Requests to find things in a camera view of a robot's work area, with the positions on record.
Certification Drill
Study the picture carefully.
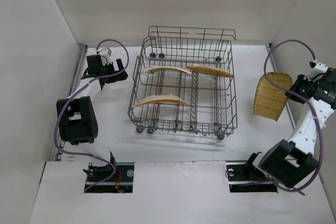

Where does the green-rimmed bamboo woven plate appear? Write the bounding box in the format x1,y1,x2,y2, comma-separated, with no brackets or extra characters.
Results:
253,72,293,121

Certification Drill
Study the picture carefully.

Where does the yellow rectangular bamboo mat plate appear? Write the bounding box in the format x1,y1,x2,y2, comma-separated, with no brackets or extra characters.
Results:
142,66,191,75

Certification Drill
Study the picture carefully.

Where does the orange fish-shaped woven plate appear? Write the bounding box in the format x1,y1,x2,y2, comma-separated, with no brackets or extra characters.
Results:
132,94,191,108

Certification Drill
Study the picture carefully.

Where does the orange square woven plate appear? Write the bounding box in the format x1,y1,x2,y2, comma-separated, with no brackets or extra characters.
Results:
186,65,234,78

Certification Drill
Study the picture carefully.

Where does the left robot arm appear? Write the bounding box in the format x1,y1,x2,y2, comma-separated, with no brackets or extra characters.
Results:
55,53,129,148

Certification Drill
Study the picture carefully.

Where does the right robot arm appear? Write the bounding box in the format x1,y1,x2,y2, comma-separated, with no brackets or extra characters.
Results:
247,68,335,188

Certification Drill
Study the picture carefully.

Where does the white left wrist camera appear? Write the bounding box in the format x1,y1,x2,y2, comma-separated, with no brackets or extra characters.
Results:
97,48,112,65

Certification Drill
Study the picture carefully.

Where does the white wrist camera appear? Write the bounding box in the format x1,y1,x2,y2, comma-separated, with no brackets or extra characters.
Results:
309,60,328,73
97,48,112,65

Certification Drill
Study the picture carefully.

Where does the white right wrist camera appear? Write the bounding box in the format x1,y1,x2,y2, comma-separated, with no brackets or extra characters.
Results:
309,60,328,73

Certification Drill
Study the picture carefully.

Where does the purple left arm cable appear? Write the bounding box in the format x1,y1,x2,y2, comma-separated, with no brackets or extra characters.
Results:
53,39,130,193

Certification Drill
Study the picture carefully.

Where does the aluminium rail left side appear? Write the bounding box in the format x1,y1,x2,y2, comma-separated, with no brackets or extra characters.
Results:
50,43,88,161

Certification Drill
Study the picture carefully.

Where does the grey wire dish rack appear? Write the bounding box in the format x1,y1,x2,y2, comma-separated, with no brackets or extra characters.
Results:
128,26,238,140

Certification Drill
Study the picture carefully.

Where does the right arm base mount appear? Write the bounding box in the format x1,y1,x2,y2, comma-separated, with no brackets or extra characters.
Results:
225,162,278,193

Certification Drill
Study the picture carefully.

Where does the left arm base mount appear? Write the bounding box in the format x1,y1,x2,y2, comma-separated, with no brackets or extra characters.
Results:
83,163,135,194

